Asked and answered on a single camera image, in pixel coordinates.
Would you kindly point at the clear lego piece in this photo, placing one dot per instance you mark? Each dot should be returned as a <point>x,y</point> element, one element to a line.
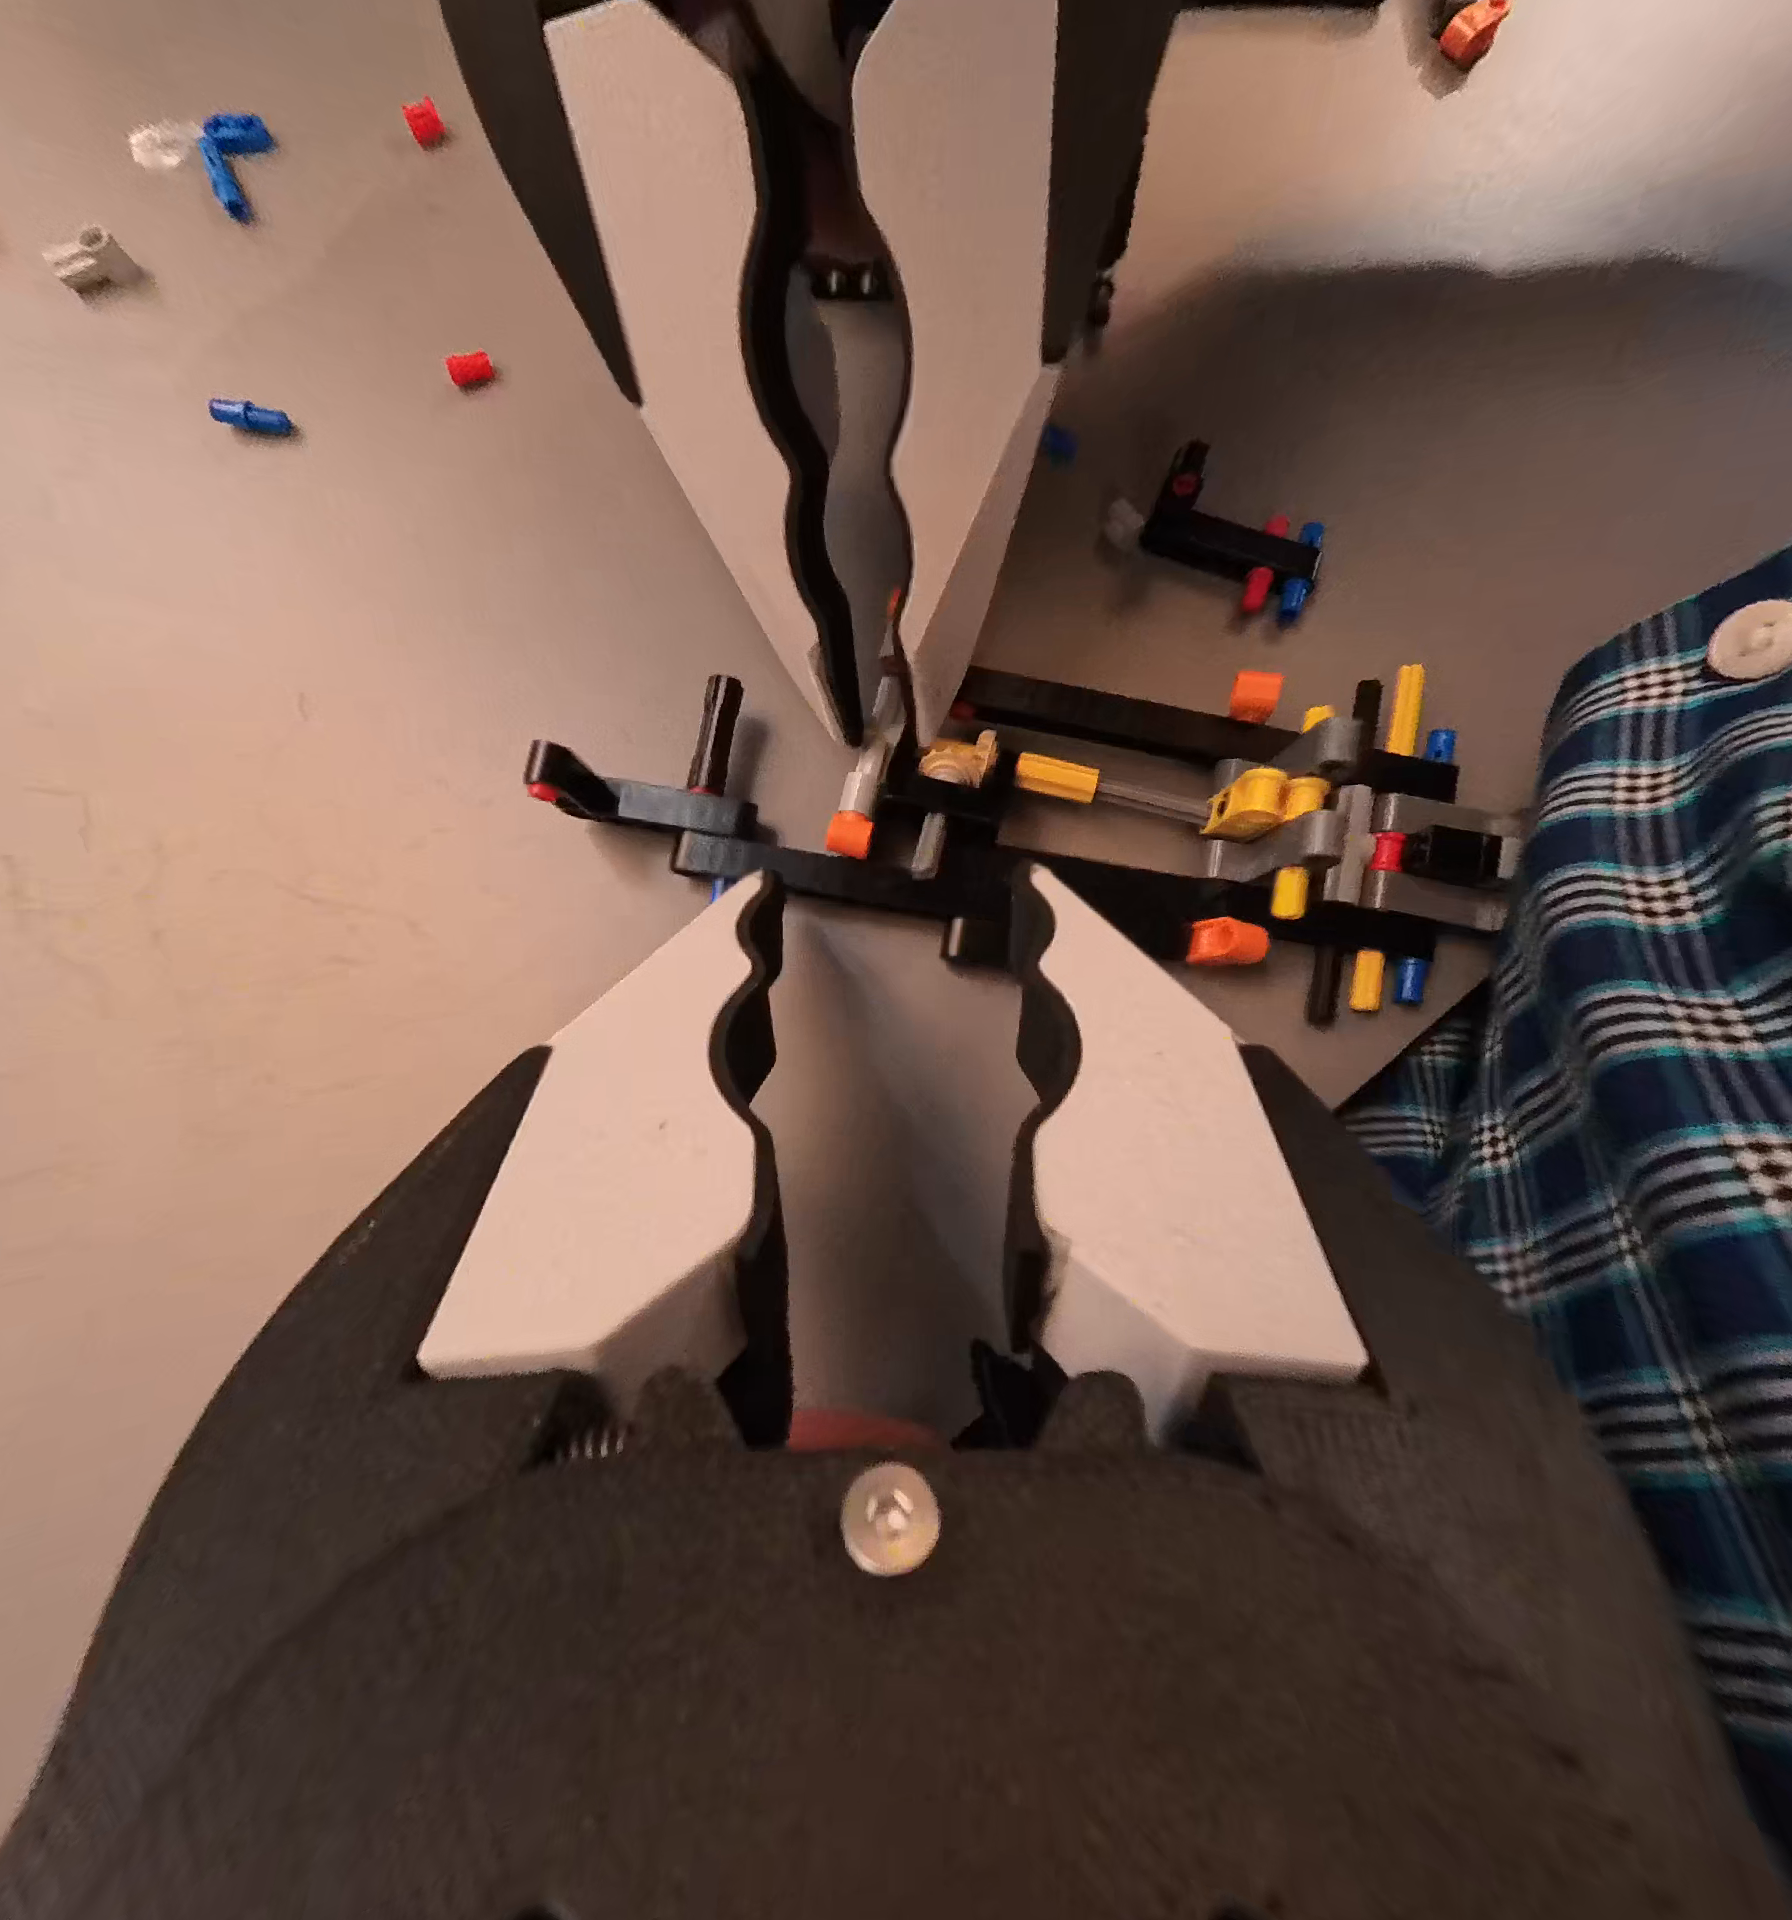
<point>161,142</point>

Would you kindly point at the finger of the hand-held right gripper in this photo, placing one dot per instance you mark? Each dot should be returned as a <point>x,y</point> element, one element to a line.
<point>658,226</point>
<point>970,226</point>

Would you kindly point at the grey orange-ended lego link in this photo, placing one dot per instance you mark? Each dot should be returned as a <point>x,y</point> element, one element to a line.
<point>854,804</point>

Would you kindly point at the red lego bush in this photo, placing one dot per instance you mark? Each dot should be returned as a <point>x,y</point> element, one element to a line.
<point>421,122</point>
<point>470,371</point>

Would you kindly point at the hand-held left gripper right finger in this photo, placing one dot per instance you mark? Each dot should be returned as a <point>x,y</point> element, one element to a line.
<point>1195,1185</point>

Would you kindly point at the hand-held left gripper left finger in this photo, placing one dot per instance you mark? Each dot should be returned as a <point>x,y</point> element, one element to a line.
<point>598,1185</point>

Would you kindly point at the black lego gear frame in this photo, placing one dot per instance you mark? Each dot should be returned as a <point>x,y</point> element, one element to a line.
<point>957,765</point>

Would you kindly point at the small black lego assembly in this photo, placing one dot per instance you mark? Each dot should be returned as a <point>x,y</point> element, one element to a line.
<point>1211,539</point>

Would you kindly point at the orange lego connector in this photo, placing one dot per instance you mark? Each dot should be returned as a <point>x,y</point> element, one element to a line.
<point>1469,29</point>

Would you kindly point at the black lego chassis assembly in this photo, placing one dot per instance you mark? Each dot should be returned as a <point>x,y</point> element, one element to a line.
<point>1107,722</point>

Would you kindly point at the light grey lego connector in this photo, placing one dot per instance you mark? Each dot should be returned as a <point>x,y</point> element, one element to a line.
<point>91,262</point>

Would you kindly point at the blue short lego liftarm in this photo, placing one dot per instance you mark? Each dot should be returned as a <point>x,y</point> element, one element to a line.
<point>241,133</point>

